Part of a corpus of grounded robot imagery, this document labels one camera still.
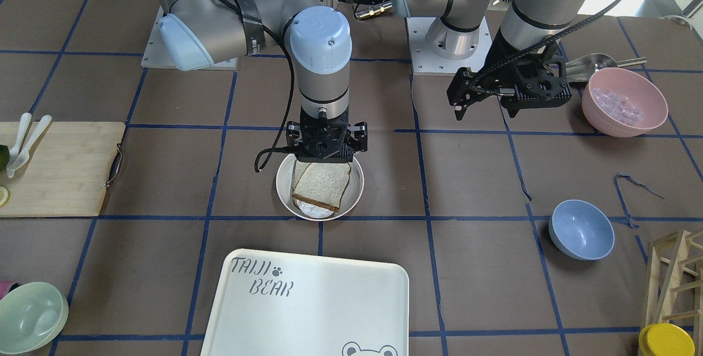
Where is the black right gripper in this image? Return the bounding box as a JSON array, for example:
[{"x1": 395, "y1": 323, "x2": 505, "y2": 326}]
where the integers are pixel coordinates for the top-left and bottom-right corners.
[{"x1": 286, "y1": 116, "x2": 369, "y2": 164}]

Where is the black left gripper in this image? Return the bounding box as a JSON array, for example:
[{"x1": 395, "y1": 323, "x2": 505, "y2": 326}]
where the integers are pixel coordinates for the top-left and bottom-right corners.
[{"x1": 447, "y1": 43, "x2": 572, "y2": 121}]

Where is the bread slice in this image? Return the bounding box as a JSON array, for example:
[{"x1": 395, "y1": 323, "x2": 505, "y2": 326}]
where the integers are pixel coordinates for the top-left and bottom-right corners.
[
  {"x1": 291, "y1": 163, "x2": 352, "y2": 213},
  {"x1": 291, "y1": 159, "x2": 310, "y2": 192}
]

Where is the white round plate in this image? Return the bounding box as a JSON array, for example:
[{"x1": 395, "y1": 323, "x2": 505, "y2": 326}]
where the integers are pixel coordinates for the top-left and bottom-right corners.
[{"x1": 275, "y1": 154, "x2": 364, "y2": 221}]

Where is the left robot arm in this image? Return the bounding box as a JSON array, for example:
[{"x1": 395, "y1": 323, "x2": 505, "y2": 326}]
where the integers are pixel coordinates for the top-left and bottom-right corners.
[{"x1": 391, "y1": 0, "x2": 601, "y2": 120}]

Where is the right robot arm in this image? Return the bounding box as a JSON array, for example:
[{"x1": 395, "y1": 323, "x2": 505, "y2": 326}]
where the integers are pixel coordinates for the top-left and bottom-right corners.
[{"x1": 159, "y1": 0, "x2": 368, "y2": 172}]

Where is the fried egg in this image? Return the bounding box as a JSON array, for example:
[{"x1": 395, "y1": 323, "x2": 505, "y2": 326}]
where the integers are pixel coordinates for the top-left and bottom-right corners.
[{"x1": 294, "y1": 200, "x2": 334, "y2": 219}]

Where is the metal scoop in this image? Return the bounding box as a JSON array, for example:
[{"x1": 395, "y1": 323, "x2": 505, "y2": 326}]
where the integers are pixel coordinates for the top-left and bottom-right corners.
[{"x1": 565, "y1": 53, "x2": 648, "y2": 84}]

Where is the pink bowl with ice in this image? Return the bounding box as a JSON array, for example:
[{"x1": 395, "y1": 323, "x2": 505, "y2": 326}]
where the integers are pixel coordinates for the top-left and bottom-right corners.
[{"x1": 582, "y1": 68, "x2": 669, "y2": 137}]

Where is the blue bowl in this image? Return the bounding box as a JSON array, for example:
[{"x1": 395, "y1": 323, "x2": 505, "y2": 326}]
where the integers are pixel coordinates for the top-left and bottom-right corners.
[{"x1": 548, "y1": 200, "x2": 615, "y2": 261}]

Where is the cream serving tray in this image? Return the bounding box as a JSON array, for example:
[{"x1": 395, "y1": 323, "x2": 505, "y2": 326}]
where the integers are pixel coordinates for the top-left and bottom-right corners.
[{"x1": 201, "y1": 248, "x2": 410, "y2": 355}]

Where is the wooden cutting board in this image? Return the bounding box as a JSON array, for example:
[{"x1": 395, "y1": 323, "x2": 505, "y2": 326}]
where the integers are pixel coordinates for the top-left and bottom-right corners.
[{"x1": 1, "y1": 121, "x2": 126, "y2": 218}]

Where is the wooden cup rack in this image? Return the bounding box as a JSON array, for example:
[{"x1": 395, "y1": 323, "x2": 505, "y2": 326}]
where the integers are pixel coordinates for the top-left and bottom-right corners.
[{"x1": 642, "y1": 230, "x2": 701, "y2": 341}]

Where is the yellow cup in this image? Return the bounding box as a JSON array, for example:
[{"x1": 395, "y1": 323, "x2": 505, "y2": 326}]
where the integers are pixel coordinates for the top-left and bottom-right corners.
[{"x1": 638, "y1": 322, "x2": 695, "y2": 355}]

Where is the dark green avocado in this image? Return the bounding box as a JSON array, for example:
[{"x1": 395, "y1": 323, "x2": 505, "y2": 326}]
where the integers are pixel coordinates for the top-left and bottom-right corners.
[{"x1": 0, "y1": 144, "x2": 10, "y2": 173}]

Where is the lemon half slice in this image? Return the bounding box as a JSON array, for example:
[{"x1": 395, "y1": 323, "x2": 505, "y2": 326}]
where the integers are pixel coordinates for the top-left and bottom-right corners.
[{"x1": 0, "y1": 186, "x2": 10, "y2": 208}]

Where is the light green bowl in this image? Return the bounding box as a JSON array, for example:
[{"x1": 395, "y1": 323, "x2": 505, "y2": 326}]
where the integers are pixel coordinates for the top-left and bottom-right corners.
[{"x1": 1, "y1": 282, "x2": 69, "y2": 354}]

